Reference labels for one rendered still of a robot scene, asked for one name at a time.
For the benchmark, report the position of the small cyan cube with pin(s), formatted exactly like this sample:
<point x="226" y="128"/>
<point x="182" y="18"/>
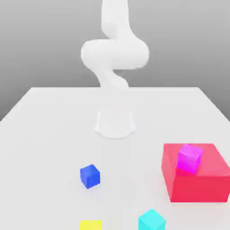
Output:
<point x="151" y="221"/>

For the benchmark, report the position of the small magenta cube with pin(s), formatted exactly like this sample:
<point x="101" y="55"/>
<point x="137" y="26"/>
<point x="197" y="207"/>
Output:
<point x="188" y="160"/>

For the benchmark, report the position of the small blue cube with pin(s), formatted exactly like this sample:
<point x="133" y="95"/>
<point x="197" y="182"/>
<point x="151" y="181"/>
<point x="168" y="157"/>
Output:
<point x="89" y="177"/>

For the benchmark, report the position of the large red box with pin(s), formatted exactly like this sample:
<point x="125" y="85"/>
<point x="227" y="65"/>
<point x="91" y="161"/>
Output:
<point x="197" y="186"/>

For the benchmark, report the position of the small yellow cube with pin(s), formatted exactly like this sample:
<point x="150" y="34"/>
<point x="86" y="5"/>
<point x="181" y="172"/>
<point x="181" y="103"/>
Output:
<point x="91" y="225"/>

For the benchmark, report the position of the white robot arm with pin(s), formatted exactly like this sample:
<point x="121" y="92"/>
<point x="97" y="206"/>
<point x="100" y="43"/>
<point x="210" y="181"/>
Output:
<point x="115" y="53"/>

